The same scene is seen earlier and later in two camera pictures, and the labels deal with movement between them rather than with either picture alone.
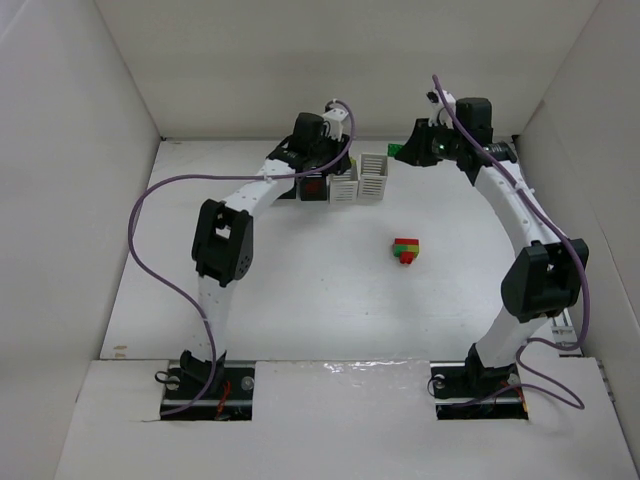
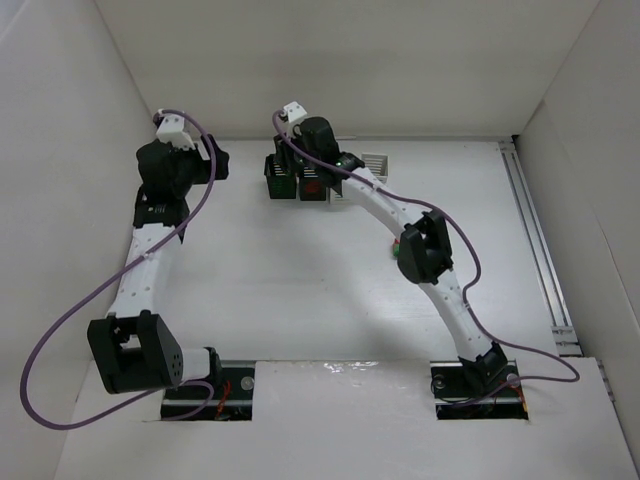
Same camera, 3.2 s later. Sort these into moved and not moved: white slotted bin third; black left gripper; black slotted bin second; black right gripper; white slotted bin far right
Moved: black right gripper; black left gripper
Not moved: white slotted bin third; white slotted bin far right; black slotted bin second
